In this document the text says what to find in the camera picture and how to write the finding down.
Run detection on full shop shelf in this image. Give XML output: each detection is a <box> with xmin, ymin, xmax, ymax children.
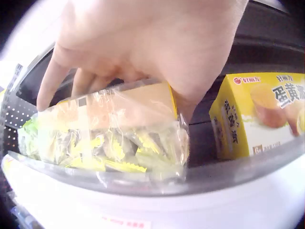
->
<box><xmin>0</xmin><ymin>0</ymin><xmax>305</xmax><ymax>229</ymax></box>

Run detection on person's left thumb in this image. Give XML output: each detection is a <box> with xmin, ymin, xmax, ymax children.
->
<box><xmin>170</xmin><ymin>81</ymin><xmax>215</xmax><ymax>124</ymax></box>

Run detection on clear snack bag yellow label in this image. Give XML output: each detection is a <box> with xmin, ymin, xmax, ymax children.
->
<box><xmin>18</xmin><ymin>80</ymin><xmax>190</xmax><ymax>186</ymax></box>

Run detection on person's left hand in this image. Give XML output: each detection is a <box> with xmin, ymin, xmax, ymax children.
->
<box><xmin>37</xmin><ymin>0</ymin><xmax>249</xmax><ymax>124</ymax></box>

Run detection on person's left index finger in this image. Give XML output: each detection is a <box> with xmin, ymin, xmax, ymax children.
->
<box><xmin>37</xmin><ymin>44</ymin><xmax>79</xmax><ymax>112</ymax></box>

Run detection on person's left fingers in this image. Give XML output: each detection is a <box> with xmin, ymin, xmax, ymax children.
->
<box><xmin>71</xmin><ymin>68</ymin><xmax>125</xmax><ymax>97</ymax></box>

